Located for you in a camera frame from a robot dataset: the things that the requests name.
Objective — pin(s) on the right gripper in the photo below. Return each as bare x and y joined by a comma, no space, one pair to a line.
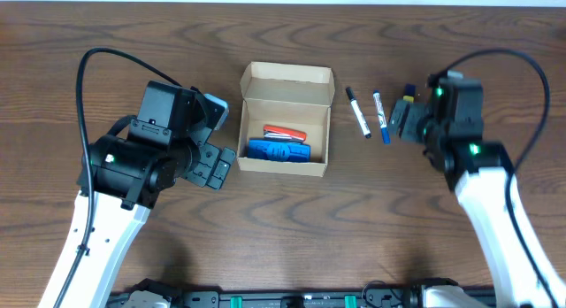
414,111

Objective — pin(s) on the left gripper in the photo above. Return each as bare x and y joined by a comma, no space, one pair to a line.
202,173

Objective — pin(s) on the yellow highlighter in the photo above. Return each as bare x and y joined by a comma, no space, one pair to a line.
409,93

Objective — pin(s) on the blue whiteboard marker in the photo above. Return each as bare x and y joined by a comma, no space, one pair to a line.
381,117

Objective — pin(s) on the red stapler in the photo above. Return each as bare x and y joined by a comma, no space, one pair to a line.
283,134

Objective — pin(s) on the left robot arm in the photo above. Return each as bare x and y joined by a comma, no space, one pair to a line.
140,156

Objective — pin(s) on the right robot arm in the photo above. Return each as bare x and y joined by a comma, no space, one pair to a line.
481,176

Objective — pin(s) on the black whiteboard marker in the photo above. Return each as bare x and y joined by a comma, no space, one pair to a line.
358,113

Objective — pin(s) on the open cardboard box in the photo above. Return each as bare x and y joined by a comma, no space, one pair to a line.
297,97

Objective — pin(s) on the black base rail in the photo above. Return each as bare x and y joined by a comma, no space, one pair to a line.
429,292

